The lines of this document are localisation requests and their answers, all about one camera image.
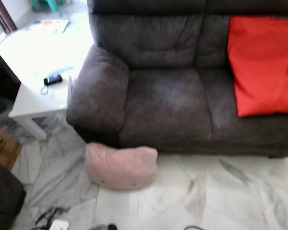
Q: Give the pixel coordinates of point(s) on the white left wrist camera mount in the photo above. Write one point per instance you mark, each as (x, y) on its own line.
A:
(58, 224)

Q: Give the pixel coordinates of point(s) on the grey-brown fabric sofa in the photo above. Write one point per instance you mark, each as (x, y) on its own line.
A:
(5, 196)
(163, 96)

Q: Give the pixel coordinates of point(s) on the taped cardboard box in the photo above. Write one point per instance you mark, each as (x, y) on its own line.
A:
(5, 146)

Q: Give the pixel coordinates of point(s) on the robot left leg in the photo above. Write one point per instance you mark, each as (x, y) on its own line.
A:
(105, 227)

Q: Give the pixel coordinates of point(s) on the red square pillow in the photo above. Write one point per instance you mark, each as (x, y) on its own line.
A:
(264, 67)

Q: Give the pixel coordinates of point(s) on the teal plastic stool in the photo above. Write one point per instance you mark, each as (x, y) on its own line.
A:
(45, 5)

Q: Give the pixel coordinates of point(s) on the white side table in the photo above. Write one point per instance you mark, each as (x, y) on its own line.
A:
(38, 52)

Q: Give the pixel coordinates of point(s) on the printed paper sheet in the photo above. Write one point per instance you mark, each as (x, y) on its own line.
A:
(54, 26)

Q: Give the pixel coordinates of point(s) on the brown door frame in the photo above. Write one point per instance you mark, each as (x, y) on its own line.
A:
(4, 15)

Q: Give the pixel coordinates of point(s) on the dark wooden cabinet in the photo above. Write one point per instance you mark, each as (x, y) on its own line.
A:
(2, 72)

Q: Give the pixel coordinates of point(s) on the pale pink pillow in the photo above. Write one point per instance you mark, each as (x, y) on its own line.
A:
(120, 165)

